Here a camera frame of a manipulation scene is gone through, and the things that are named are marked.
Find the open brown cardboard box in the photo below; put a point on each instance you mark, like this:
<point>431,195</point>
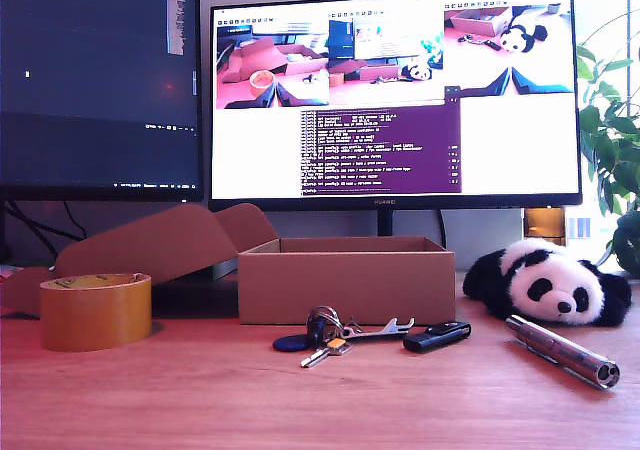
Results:
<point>345,290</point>

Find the dark screen computer monitor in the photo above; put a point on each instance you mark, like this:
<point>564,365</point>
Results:
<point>100,95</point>

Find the grey monitor base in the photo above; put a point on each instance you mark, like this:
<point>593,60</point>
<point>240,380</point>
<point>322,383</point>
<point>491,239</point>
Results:
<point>223,270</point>

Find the green leafy house plant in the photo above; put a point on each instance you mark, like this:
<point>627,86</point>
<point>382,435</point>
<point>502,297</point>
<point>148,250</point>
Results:
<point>617,160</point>

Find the silver bottle opener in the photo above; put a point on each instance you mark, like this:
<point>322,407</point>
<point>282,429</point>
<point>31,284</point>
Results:
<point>380,331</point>

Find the black USB stick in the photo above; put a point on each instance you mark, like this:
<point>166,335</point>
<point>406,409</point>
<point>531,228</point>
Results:
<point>435,336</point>

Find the amber glass jar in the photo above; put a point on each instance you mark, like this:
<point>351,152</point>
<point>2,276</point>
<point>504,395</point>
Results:
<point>545,225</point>

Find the blue oval key fob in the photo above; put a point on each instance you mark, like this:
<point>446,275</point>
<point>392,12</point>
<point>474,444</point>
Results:
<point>291,343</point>

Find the black and white panda plush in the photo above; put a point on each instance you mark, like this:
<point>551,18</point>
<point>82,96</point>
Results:
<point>545,280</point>

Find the silver key with yellow head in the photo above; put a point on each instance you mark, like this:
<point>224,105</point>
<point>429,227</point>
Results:
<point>320,356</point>

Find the black key tag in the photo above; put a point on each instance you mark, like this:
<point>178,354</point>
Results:
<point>315,331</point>

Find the bright screen Huawei monitor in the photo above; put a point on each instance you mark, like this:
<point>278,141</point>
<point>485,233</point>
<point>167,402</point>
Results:
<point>400,145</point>

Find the brown packing tape roll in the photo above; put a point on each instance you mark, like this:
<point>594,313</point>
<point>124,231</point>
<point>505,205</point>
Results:
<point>95,315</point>

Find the silver laser pointer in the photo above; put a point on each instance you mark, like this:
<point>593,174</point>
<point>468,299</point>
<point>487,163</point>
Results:
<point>560,351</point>

